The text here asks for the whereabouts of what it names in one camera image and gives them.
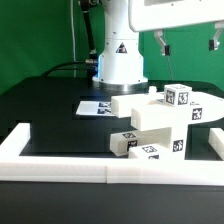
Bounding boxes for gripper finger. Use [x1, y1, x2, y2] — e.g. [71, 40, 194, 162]
[154, 30, 170, 56]
[209, 21, 224, 51]

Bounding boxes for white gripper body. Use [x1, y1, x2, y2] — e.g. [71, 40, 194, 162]
[128, 0, 224, 32]

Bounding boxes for white tagged cube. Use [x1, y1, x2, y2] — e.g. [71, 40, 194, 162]
[164, 84, 192, 106]

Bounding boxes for white chair back part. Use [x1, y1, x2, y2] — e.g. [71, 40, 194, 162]
[111, 86, 224, 131]

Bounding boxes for white chair seat part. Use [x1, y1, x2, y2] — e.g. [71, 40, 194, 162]
[139, 122, 188, 160]

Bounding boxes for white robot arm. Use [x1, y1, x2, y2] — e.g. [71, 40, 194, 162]
[78, 0, 224, 91]

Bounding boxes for white sheet with tags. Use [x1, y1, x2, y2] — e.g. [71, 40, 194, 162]
[76, 101, 112, 116]

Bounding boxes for black cable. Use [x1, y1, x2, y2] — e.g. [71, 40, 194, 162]
[40, 0, 101, 78]

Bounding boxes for white cable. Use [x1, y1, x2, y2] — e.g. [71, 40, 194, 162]
[69, 0, 78, 78]

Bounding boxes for white U-shaped obstacle frame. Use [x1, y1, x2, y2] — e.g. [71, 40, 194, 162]
[0, 123, 224, 186]

